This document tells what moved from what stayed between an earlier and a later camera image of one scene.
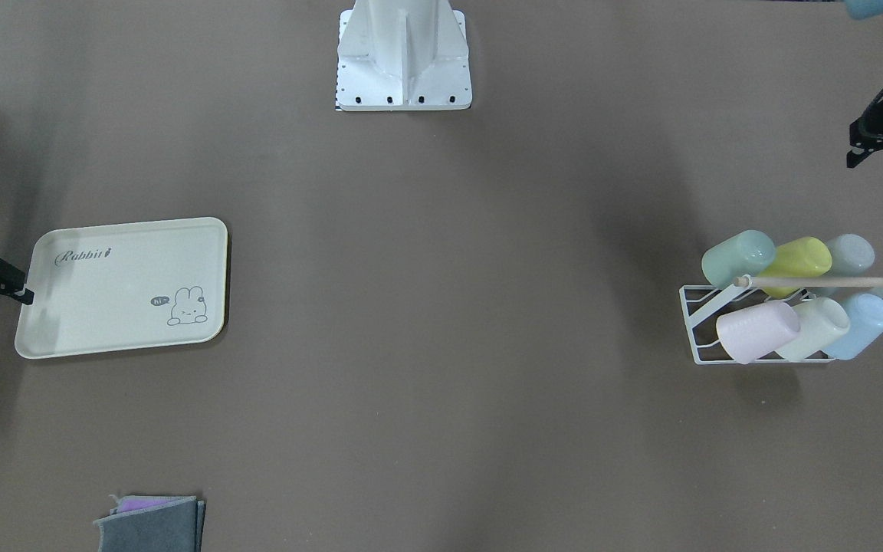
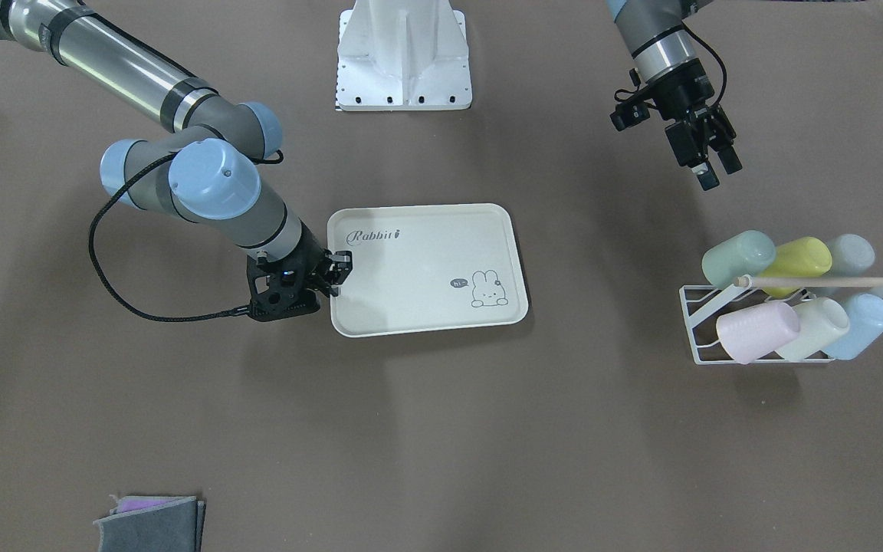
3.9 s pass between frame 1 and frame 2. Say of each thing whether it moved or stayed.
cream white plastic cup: stayed
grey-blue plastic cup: stayed
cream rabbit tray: moved
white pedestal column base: stayed
